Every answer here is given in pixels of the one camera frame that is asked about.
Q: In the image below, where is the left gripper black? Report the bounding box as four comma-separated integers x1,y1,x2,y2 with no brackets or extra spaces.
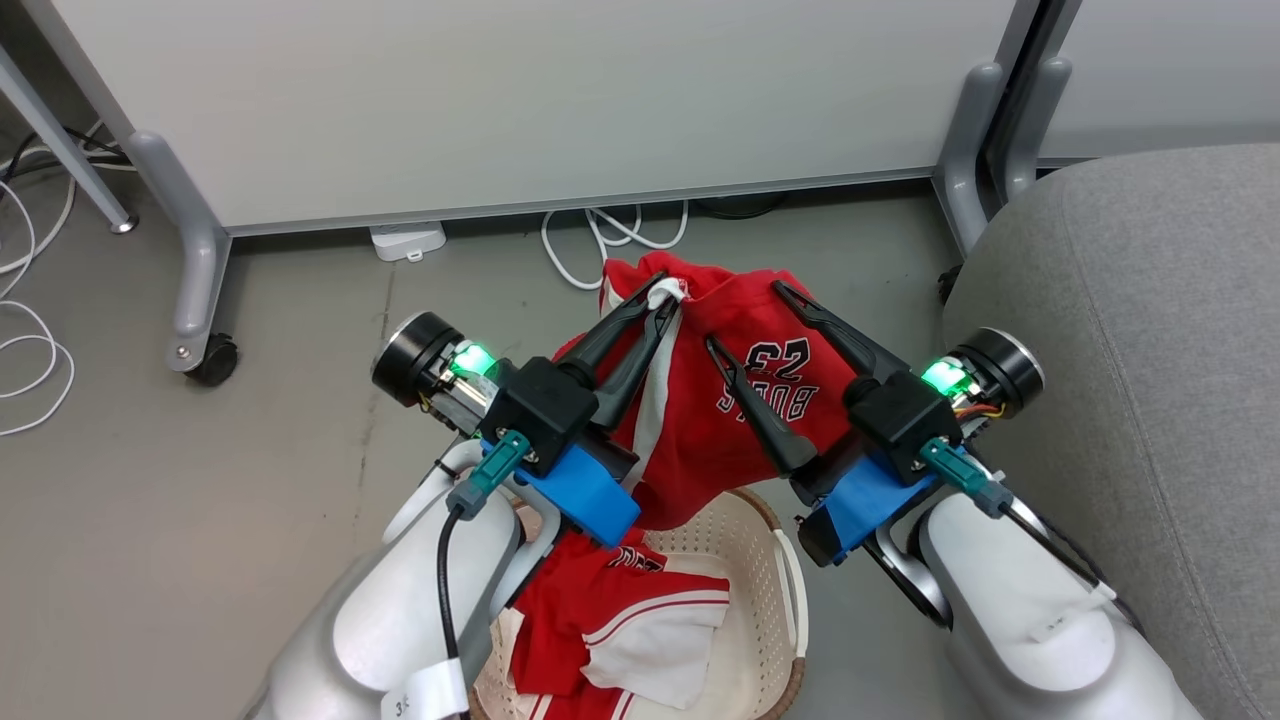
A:
372,270,682,473

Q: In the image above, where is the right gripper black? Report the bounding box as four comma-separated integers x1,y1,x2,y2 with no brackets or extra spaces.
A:
704,281,1047,483

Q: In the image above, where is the red basketball jersey number 23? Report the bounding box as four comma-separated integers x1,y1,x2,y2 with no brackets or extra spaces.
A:
552,253,861,531

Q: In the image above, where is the cream perforated laundry basket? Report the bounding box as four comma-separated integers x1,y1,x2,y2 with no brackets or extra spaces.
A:
470,487,809,720

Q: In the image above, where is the white power strip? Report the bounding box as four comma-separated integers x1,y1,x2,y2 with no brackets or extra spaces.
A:
369,222,448,264

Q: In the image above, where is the wide white partition panel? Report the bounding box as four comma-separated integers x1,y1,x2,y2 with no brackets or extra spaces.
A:
22,0,1041,239

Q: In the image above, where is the grey partition leg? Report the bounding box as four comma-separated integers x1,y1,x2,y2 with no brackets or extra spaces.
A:
1003,57,1073,204
932,62,1004,258
128,130,233,373

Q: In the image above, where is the red white striped garment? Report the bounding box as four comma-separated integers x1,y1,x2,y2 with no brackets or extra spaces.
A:
510,528,731,720

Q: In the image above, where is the grey fabric sofa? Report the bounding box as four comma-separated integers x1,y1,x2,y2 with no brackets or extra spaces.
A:
942,143,1280,720

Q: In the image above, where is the white paper label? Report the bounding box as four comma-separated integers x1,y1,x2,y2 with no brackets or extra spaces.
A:
380,660,471,720

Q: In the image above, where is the large black caster wheel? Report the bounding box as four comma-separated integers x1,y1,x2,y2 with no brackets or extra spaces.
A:
185,333,241,388

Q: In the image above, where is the thin grey metal stand leg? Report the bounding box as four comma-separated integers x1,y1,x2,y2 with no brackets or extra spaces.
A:
0,45,139,235

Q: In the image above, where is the looped white cable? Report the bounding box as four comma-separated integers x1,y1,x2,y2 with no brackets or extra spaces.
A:
540,200,691,293

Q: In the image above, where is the black cable loop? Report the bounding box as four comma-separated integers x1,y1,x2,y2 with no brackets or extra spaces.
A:
693,193,788,220

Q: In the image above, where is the right arm teal plug cable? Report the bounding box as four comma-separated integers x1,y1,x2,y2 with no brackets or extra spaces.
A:
918,437,1141,633

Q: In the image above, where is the arm teal plug cable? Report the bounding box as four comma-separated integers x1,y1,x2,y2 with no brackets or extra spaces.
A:
918,437,1141,633
435,430,531,720

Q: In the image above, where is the left arm teal plug cable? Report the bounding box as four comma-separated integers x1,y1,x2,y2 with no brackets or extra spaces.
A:
435,430,531,720

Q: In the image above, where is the long white floor cable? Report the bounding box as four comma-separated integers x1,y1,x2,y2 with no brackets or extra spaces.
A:
0,120,79,438

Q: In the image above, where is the thin black floor cable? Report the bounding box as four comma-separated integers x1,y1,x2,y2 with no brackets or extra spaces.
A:
0,125,131,186

